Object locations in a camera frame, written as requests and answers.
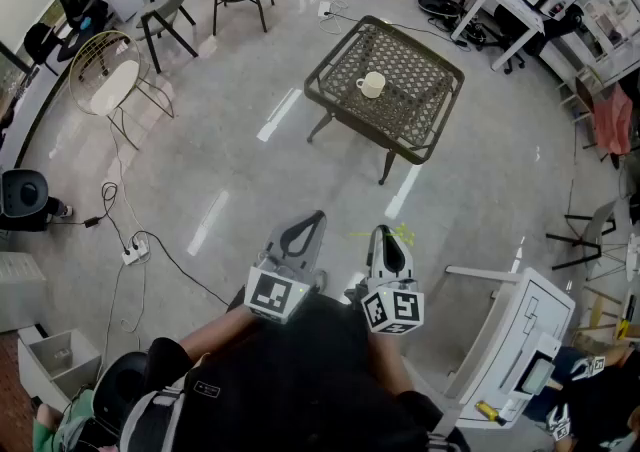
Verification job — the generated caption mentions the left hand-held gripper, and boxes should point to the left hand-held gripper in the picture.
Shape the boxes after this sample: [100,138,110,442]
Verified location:
[243,209,328,326]

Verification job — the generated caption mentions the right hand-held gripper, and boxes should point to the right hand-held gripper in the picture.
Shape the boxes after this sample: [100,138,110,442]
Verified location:
[358,224,426,337]

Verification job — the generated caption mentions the yellow-green star stick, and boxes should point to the yellow-green star stick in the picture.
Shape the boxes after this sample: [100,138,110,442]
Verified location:
[348,222,417,247]

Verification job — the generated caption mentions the white cup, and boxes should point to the white cup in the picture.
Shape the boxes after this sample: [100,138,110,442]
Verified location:
[355,71,387,100]

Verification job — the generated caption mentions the person's right forearm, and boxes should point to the person's right forearm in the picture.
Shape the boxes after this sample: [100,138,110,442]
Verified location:
[368,328,417,397]

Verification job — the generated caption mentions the person's left forearm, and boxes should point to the person's left forearm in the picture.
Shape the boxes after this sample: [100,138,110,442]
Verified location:
[178,305,259,362]

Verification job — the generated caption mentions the person's black shirt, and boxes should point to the person's black shirt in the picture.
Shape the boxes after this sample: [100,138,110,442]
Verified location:
[142,292,471,452]

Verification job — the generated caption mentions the dark metal lattice table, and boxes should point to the dark metal lattice table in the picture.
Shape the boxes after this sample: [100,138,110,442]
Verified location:
[303,14,466,186]

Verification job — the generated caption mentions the white work table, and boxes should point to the white work table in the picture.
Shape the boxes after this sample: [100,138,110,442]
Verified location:
[443,264,577,430]

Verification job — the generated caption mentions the yellow bottle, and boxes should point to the yellow bottle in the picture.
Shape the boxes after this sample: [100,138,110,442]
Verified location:
[474,400,509,427]

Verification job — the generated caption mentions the white device with screen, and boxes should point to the white device with screen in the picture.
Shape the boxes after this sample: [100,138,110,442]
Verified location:
[518,345,562,397]

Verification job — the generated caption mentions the grey chair black legs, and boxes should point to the grey chair black legs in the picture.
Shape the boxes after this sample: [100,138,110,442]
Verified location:
[133,0,200,76]
[544,198,620,272]

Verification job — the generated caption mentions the black round chair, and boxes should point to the black round chair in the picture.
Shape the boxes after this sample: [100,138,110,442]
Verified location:
[91,350,152,437]

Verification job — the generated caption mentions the wooden chair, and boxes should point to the wooden chair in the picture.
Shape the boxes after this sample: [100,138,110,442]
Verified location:
[571,70,635,170]

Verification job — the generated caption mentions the orange cloth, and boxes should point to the orange cloth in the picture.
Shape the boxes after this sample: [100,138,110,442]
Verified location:
[591,83,635,157]

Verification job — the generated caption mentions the open grey box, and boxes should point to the open grey box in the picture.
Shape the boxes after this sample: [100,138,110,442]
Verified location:
[17,325,105,412]

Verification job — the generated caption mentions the white desk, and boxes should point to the white desk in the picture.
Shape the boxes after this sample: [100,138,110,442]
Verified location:
[449,0,547,72]

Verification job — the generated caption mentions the white drawer cabinet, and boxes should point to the white drawer cabinet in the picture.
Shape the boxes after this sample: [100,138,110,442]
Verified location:
[0,251,49,335]

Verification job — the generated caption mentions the small computer monitor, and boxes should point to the small computer monitor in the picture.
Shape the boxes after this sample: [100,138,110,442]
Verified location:
[546,0,582,21]

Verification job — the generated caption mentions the black mesh office chair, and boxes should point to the black mesh office chair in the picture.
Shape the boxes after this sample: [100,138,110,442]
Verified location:
[53,0,112,79]

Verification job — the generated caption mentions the black floor cable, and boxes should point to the black floor cable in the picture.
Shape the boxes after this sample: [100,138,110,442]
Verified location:
[49,181,231,309]

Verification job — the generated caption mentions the white floor cable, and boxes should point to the white floor cable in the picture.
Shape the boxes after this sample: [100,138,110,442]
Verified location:
[97,107,151,376]

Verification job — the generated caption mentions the grey backpack strap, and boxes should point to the grey backpack strap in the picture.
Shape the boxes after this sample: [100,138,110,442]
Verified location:
[118,387,187,452]

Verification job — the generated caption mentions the gold wire chair white cushion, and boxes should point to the gold wire chair white cushion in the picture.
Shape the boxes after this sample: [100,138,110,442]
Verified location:
[67,29,177,152]

